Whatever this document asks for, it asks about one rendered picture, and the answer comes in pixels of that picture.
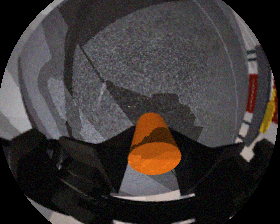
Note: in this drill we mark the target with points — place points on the orange knob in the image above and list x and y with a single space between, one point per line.
153 150

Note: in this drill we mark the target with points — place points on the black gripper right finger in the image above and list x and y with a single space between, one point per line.
198 160

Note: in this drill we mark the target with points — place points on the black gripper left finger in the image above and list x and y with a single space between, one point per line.
110 157

